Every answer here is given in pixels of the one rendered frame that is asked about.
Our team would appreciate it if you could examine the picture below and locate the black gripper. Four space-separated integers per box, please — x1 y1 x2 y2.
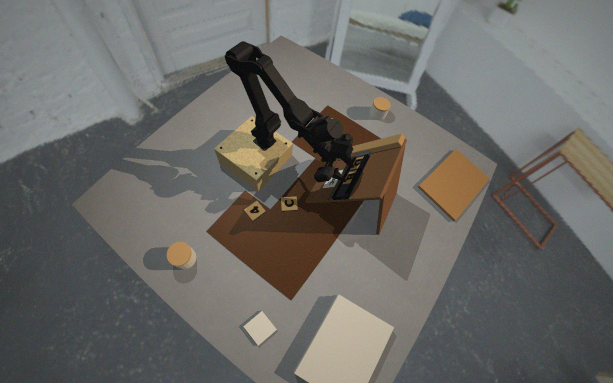
313 140 354 182

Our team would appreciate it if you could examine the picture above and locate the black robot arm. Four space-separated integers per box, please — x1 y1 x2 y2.
225 41 353 161

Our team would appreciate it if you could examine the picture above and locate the beige cylindrical container with brown lid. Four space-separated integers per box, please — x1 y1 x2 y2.
369 97 391 120
167 242 196 270

